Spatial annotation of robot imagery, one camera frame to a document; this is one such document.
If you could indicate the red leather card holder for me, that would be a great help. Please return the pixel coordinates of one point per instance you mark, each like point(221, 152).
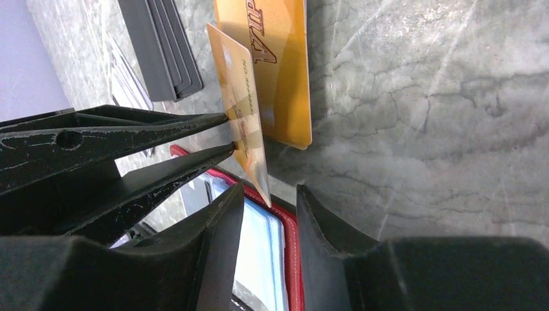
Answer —
point(268, 273)

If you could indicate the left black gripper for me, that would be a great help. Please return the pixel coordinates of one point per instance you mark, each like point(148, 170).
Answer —
point(59, 164)

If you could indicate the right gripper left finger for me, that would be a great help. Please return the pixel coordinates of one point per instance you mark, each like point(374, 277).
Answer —
point(189, 266)

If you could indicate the orange gold card stack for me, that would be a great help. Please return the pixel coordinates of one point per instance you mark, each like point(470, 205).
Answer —
point(275, 33)

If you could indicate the black VIP card stack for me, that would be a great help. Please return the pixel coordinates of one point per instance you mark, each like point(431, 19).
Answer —
point(162, 49)

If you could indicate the single gold VIP card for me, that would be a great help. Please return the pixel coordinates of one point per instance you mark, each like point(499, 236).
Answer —
point(234, 68)

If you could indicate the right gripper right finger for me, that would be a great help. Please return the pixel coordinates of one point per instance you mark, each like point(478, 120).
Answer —
point(345, 269)

